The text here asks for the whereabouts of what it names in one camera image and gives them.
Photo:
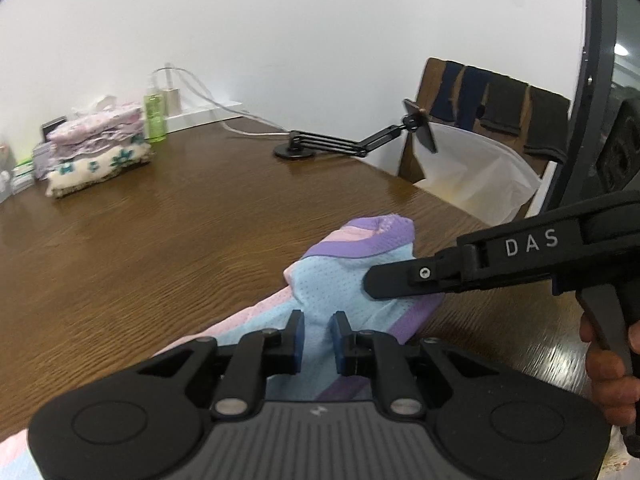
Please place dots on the purple frilled folded garment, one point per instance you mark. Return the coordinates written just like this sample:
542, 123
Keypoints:
95, 146

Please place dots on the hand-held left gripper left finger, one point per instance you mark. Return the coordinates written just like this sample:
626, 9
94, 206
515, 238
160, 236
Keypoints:
298, 342

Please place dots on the white plastic bag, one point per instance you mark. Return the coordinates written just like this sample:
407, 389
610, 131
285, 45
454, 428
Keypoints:
475, 175

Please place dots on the black hanging cloth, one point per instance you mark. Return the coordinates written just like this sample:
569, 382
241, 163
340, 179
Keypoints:
505, 105
547, 125

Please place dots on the navy hanging cloth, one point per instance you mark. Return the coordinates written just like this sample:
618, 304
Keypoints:
452, 92
474, 97

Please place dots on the pink floral folded garment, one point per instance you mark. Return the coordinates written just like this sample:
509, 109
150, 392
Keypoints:
95, 127

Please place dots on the pastel pink blue garment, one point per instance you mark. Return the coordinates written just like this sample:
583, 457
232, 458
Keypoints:
330, 285

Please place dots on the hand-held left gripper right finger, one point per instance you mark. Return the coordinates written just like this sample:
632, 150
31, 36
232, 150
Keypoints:
339, 342

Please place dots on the white crumpled tissue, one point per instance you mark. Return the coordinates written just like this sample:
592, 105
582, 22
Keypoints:
102, 105

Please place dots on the green white small box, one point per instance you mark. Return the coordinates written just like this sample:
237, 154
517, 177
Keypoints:
22, 175

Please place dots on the person's right hand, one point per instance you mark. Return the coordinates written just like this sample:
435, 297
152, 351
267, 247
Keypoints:
607, 390

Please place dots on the small black box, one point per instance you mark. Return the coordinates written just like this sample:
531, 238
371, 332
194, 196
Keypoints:
54, 127

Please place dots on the white charger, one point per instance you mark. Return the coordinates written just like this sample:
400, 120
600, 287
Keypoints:
171, 95

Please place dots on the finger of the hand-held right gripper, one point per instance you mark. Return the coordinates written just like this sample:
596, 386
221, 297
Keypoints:
405, 277

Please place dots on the wooden chair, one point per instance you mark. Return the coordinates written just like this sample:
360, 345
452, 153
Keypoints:
425, 90

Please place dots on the green bottle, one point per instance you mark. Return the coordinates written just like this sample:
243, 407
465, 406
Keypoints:
155, 117

